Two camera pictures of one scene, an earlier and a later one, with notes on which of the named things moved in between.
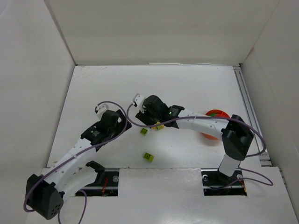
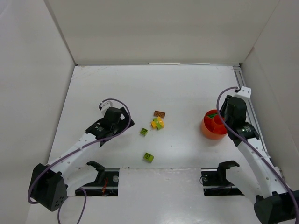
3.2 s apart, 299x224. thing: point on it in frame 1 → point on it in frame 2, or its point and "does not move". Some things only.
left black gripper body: x=124 y=119 does not move
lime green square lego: x=143 y=131 does not move
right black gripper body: x=145 y=117 → x=224 y=106
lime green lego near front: x=148 y=157 does not move
